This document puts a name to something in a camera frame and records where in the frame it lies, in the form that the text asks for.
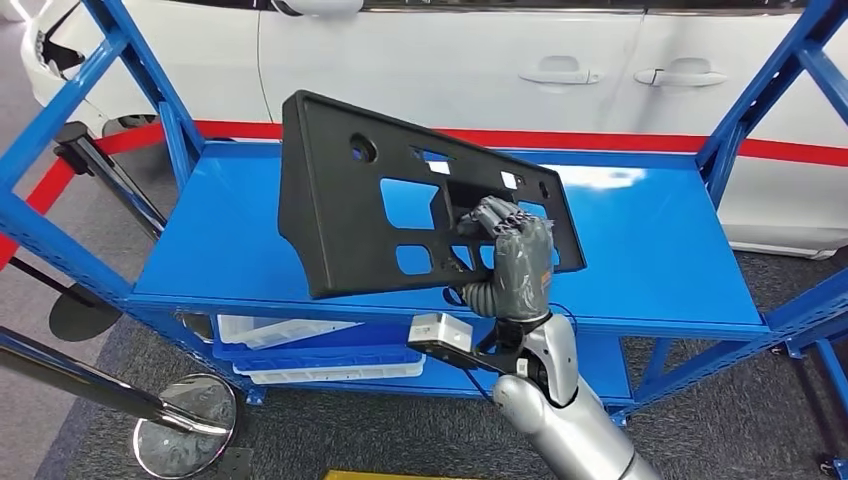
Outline black plastic bracket part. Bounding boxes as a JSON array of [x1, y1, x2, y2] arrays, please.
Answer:
[[278, 89, 588, 301]]

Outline large blue metal shelf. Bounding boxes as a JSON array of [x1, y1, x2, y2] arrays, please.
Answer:
[[0, 0, 848, 427]]

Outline white car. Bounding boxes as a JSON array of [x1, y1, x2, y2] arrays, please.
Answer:
[[19, 0, 848, 261]]

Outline red barrier belt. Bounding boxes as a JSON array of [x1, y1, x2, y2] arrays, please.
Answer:
[[0, 120, 848, 271]]

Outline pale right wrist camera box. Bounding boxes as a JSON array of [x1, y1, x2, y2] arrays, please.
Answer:
[[407, 312, 502, 372]]

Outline thin black stanchion post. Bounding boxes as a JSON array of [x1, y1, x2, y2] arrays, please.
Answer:
[[7, 256, 125, 344]]

